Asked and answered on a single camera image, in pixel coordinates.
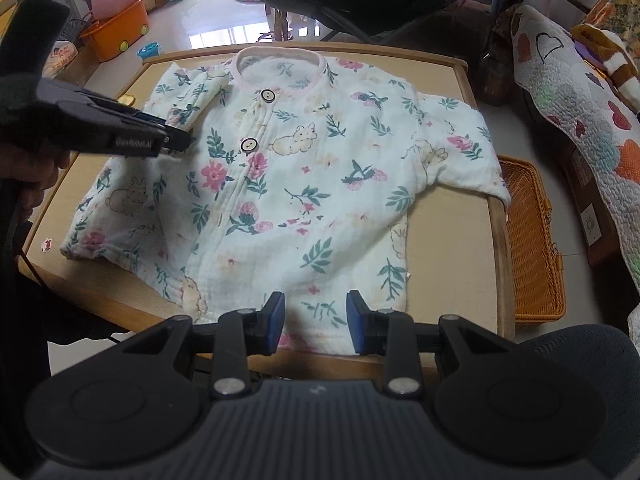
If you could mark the floral baby shirt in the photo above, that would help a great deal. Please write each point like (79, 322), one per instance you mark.
(300, 185)

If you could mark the person's left hand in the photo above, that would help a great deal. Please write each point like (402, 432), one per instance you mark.
(32, 172)

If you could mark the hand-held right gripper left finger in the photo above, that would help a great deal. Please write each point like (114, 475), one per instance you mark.
(275, 322)

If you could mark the brown white plush toy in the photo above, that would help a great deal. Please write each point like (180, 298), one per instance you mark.
(610, 55)

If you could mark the orange white snack bag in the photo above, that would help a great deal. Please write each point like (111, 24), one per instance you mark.
(57, 57)

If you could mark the orange toy storage bin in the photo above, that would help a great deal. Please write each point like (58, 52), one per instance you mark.
(117, 30)

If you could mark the floral sofa cover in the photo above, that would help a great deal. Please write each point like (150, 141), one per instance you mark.
(620, 0)

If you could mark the orange wicker basket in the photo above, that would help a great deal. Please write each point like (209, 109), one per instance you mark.
(535, 240)

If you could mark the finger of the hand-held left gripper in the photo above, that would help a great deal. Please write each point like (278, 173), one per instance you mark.
(125, 110)
(177, 141)

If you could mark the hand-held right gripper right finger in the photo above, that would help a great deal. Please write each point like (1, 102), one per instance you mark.
(354, 322)

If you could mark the heart print quilt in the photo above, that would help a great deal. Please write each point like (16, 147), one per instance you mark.
(575, 110)

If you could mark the blue toy bucket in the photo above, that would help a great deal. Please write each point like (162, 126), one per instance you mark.
(148, 51)

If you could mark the small red sticker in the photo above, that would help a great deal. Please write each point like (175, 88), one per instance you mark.
(47, 244)

